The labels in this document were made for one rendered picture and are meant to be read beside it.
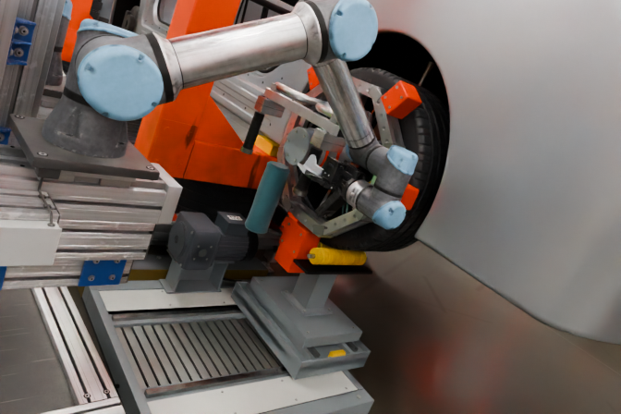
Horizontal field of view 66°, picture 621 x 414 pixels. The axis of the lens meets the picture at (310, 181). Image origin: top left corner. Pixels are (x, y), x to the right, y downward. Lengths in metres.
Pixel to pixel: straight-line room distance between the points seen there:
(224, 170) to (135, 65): 1.25
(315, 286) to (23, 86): 1.21
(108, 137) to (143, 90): 0.19
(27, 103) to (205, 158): 0.91
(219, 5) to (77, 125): 0.96
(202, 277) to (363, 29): 1.49
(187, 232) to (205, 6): 0.81
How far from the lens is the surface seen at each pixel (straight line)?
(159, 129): 1.82
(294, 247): 1.72
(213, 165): 1.96
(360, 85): 1.63
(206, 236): 1.83
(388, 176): 1.15
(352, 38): 0.92
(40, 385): 1.36
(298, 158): 1.54
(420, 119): 1.54
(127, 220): 1.05
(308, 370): 1.81
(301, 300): 1.94
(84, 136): 0.95
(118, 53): 0.78
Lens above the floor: 1.12
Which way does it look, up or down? 13 degrees down
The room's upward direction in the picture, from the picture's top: 22 degrees clockwise
